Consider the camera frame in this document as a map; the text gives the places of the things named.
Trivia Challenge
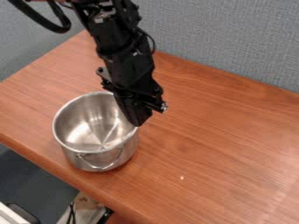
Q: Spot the white object bottom left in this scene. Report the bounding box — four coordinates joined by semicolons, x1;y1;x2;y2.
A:
0;202;40;224

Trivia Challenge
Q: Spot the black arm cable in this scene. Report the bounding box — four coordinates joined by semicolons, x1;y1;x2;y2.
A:
6;0;72;34

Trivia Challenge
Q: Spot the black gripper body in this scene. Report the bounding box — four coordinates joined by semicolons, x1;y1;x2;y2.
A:
96;43;168;113

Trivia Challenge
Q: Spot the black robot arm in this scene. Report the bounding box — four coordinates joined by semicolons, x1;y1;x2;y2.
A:
69;0;167;127

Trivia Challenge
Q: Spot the stainless steel pot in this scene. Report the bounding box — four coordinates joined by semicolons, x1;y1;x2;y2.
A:
51;91;137;172

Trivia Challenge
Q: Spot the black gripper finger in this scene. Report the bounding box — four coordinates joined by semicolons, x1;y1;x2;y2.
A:
113;93;152;127

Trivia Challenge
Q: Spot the table leg bracket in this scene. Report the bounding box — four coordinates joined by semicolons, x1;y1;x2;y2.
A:
56;192;113;224

